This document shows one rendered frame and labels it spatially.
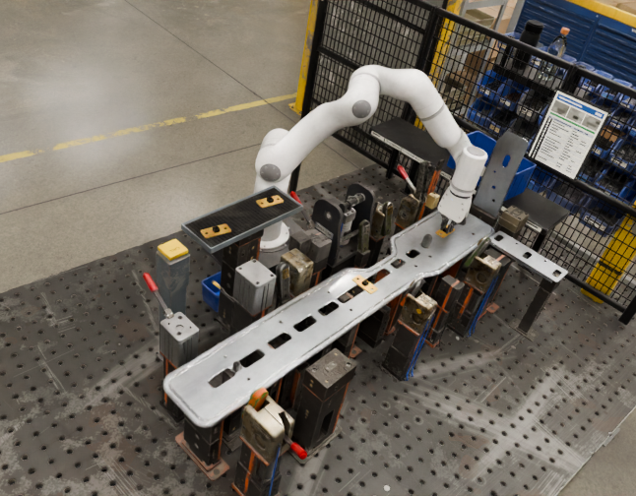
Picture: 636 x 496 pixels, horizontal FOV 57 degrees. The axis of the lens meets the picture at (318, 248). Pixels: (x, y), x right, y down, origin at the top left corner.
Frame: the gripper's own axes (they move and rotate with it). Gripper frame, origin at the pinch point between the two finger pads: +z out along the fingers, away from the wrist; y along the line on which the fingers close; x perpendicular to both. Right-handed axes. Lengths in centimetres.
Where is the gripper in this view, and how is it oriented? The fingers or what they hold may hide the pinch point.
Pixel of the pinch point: (447, 225)
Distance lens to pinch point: 219.5
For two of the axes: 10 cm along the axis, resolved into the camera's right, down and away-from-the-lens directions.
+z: -1.6, 7.6, 6.3
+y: 7.1, 5.3, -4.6
